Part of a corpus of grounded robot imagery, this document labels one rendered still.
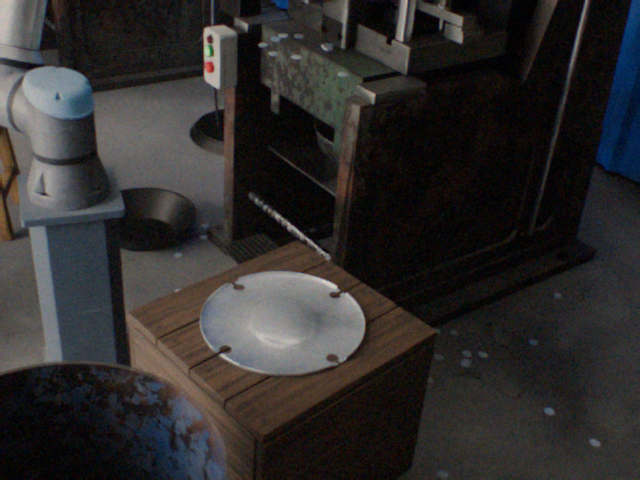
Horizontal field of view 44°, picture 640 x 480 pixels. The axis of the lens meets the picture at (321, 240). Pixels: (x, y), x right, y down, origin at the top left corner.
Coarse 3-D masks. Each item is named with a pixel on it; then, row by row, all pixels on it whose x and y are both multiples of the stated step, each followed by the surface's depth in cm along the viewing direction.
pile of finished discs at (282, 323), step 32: (224, 288) 147; (256, 288) 148; (288, 288) 149; (320, 288) 149; (224, 320) 139; (256, 320) 139; (288, 320) 139; (320, 320) 141; (352, 320) 142; (256, 352) 133; (288, 352) 133; (320, 352) 134; (352, 352) 134
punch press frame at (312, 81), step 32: (480, 0) 185; (512, 0) 178; (288, 32) 184; (512, 32) 183; (288, 64) 184; (320, 64) 174; (352, 64) 169; (384, 64) 170; (480, 64) 182; (512, 64) 192; (288, 96) 187; (320, 96) 177; (256, 192) 214; (288, 224) 202
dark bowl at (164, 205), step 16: (128, 192) 233; (144, 192) 235; (160, 192) 235; (176, 192) 234; (128, 208) 232; (144, 208) 234; (160, 208) 234; (176, 208) 232; (192, 208) 228; (128, 224) 230; (144, 224) 230; (160, 224) 231; (176, 224) 230; (128, 240) 223; (144, 240) 223; (160, 240) 212
